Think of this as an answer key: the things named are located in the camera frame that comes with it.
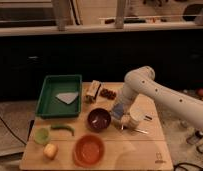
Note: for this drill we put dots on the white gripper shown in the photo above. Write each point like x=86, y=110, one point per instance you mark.
x=126, y=97

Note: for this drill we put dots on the blue sponge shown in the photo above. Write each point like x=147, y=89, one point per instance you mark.
x=117, y=111

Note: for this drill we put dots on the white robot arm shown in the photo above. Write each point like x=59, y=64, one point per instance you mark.
x=141, y=81

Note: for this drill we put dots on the purple bowl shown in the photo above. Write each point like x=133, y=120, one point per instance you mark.
x=98, y=119

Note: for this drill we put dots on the orange bowl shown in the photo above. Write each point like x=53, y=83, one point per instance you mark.
x=88, y=151

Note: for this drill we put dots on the white mug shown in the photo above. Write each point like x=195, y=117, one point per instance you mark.
x=136, y=116

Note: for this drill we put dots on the wooden toy block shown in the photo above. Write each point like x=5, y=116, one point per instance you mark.
x=92, y=91

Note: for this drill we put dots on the grey folded cloth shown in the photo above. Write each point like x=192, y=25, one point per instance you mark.
x=67, y=98

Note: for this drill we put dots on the green plastic tray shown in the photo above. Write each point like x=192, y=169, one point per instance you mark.
x=49, y=106

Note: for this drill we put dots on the green chili pepper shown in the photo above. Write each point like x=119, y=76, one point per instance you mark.
x=63, y=127

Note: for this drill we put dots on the spice bottle with black cap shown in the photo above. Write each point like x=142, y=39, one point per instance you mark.
x=195, y=138

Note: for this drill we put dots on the yellow toy fruit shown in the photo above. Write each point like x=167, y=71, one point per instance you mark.
x=50, y=151

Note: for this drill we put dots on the small green cup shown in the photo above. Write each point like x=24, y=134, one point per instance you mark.
x=41, y=136

